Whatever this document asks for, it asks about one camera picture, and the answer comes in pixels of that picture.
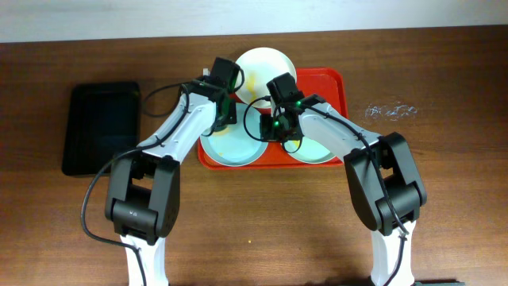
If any white plate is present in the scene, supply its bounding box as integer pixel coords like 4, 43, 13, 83
235, 47, 297, 104

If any red plastic tray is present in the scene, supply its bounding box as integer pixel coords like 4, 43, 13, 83
197, 68, 349, 170

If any black tray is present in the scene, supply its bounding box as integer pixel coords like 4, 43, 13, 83
61, 81, 140, 176

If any light green plate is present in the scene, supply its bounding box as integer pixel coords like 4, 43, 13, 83
281, 137, 335, 164

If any light blue plate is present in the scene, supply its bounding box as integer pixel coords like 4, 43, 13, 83
200, 103, 268, 167

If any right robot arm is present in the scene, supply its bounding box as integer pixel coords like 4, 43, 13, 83
262, 95, 427, 285

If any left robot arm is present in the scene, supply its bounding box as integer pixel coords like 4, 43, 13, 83
105, 76, 237, 285

